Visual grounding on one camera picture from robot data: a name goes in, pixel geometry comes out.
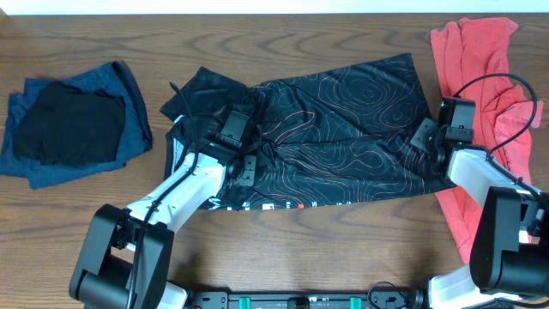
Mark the folded blue garment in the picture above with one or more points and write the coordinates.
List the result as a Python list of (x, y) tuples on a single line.
[(116, 79)]

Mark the black patterned jersey shirt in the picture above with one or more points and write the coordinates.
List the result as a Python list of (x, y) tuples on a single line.
[(334, 137)]

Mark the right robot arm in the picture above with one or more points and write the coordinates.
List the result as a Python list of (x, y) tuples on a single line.
[(508, 264)]

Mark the red t-shirt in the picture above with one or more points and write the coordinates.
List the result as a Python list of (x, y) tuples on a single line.
[(463, 51)]

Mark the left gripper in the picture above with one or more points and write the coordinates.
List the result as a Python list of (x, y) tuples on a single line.
[(250, 178)]

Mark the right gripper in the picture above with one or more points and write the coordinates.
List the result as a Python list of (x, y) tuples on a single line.
[(418, 138)]

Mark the folded black garment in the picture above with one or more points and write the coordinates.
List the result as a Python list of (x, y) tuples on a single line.
[(69, 127)]

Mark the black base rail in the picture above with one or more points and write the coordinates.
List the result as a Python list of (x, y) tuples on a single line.
[(383, 298)]

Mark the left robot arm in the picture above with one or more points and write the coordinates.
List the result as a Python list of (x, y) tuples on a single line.
[(125, 257)]

